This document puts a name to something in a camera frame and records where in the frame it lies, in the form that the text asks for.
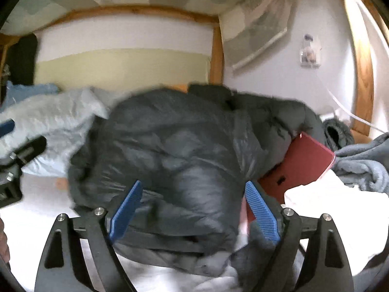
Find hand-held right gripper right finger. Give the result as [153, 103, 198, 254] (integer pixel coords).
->
[245, 181, 354, 292]

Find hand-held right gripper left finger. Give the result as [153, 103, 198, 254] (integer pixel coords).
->
[34, 180, 143, 292]

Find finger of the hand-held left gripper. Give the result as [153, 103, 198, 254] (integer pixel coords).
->
[0, 120, 16, 138]
[10, 136, 47, 167]

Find dark grey puffer jacket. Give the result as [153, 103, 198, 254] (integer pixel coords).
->
[67, 88, 274, 280]

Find person's left forearm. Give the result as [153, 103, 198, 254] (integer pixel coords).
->
[0, 217, 10, 264]

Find white bed sheet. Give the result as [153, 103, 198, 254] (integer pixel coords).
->
[0, 170, 244, 292]

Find blue pillow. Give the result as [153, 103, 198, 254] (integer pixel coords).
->
[4, 81, 61, 107]

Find grey fleece garment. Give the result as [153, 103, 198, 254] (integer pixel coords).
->
[229, 219, 307, 292]

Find red case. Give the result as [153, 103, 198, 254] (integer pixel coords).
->
[246, 131, 336, 228]

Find white cloth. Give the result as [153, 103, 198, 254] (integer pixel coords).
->
[284, 170, 389, 268]

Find black bag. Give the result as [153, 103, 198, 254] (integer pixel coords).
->
[0, 33, 38, 89]

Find dark green jacket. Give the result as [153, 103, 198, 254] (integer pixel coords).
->
[187, 83, 327, 174]

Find grey blanket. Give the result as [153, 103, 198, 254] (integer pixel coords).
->
[333, 134, 389, 193]

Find white cable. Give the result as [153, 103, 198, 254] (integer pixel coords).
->
[316, 73, 386, 133]

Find wooden bed frame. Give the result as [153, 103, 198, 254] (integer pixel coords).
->
[0, 0, 377, 137]

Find clear wall pouch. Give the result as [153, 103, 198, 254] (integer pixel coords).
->
[299, 33, 323, 67]

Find patchwork wall hanging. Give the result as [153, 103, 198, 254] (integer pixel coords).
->
[220, 0, 297, 73]

